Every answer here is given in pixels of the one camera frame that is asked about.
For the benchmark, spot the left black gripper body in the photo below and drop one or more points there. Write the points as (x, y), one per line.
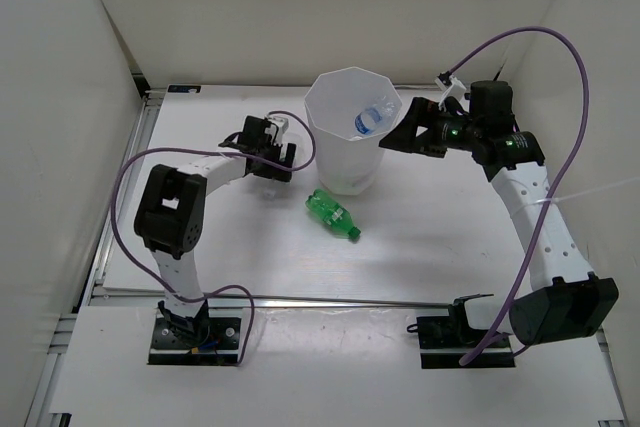
(271, 151)

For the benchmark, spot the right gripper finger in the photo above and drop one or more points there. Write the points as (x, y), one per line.
(402, 138)
(430, 149)

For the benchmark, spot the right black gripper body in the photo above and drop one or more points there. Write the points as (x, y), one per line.
(459, 133)

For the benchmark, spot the clear bottle blue label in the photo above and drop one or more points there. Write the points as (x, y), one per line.
(377, 116)

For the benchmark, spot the clear bottle white green label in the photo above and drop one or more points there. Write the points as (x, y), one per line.
(271, 194)

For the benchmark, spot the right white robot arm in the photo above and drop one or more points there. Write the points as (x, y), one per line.
(567, 299)

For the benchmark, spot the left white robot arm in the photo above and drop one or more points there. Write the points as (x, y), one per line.
(170, 216)

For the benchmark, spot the white octagonal plastic bin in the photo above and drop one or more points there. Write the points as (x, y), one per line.
(345, 166)

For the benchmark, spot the green plastic bottle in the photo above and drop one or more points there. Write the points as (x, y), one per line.
(336, 218)

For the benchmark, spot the aluminium rail bar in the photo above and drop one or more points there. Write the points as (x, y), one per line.
(274, 302)

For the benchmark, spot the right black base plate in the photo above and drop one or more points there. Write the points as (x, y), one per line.
(444, 339)

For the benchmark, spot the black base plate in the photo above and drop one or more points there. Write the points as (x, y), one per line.
(444, 339)
(219, 345)

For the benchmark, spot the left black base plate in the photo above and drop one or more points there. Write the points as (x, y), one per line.
(219, 345)

